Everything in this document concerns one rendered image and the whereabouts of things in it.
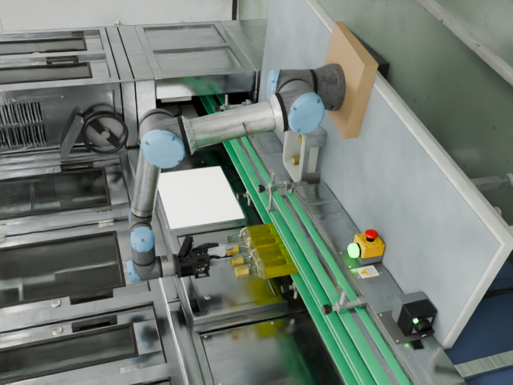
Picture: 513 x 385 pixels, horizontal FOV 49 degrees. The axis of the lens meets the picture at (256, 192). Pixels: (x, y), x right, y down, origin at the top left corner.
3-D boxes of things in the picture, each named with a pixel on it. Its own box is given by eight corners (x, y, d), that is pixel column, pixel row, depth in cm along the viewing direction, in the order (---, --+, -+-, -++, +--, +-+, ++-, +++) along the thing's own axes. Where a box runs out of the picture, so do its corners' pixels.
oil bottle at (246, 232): (291, 230, 213) (237, 238, 207) (292, 218, 210) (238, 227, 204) (296, 239, 209) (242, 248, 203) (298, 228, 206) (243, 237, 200)
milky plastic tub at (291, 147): (301, 160, 228) (282, 162, 226) (308, 111, 215) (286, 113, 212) (318, 184, 215) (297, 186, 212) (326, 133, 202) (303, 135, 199)
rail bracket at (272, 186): (285, 205, 214) (255, 210, 211) (290, 169, 204) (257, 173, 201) (288, 210, 212) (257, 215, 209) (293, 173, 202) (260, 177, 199)
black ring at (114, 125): (129, 147, 273) (83, 152, 267) (125, 108, 260) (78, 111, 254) (130, 152, 269) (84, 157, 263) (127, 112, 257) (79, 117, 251)
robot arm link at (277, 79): (304, 63, 180) (263, 63, 177) (317, 79, 169) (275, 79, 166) (298, 97, 187) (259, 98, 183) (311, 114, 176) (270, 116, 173)
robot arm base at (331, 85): (331, 56, 183) (302, 56, 181) (349, 73, 171) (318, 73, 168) (324, 99, 191) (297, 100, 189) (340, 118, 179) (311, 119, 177)
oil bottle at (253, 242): (297, 240, 209) (242, 249, 203) (298, 228, 206) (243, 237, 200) (302, 249, 205) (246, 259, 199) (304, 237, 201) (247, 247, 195)
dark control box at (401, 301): (416, 309, 159) (390, 315, 157) (423, 289, 155) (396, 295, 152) (432, 331, 153) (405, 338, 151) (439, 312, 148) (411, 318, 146)
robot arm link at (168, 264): (159, 267, 194) (158, 249, 189) (172, 265, 195) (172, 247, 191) (163, 282, 188) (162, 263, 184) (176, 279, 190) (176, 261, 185)
